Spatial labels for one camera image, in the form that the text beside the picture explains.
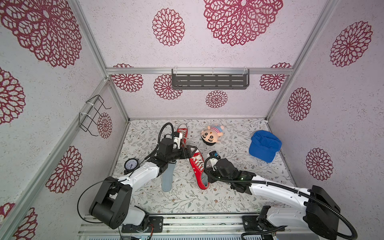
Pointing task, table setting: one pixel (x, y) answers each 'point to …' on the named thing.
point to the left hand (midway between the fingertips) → (193, 149)
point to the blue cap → (264, 145)
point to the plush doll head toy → (211, 135)
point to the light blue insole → (167, 177)
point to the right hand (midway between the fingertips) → (203, 169)
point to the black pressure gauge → (130, 165)
